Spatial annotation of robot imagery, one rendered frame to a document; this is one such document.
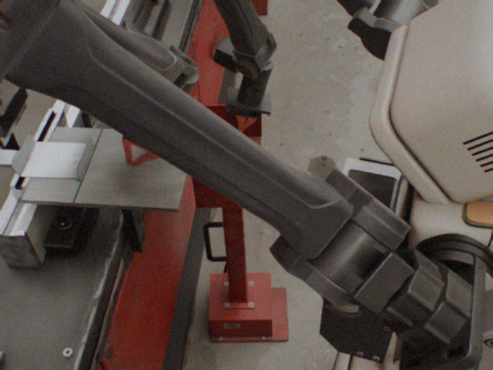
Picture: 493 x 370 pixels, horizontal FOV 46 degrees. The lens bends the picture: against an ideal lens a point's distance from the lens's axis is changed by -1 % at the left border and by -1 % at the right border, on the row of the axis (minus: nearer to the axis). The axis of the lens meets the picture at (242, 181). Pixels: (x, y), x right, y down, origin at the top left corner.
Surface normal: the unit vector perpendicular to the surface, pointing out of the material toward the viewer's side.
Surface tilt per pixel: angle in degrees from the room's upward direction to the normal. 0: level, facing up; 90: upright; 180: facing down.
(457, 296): 38
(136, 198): 0
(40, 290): 0
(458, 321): 49
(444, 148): 90
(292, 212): 75
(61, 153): 0
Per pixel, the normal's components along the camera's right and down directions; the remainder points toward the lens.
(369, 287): 0.12, 0.26
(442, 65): -0.67, -0.64
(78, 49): 0.39, 0.45
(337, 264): -0.09, 0.10
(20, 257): -0.11, 0.73
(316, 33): -0.04, -0.68
